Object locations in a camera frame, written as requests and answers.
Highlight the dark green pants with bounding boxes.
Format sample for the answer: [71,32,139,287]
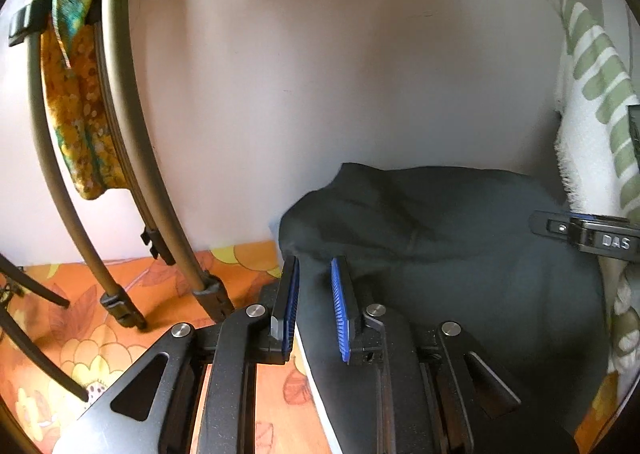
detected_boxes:
[279,163,608,453]

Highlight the folded blue jeans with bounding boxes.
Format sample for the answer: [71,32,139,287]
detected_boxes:
[293,325,343,454]

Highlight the green white patterned blanket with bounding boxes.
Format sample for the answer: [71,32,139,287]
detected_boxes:
[552,0,640,375]

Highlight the small black tripod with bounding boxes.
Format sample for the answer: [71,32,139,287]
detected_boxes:
[0,252,90,404]

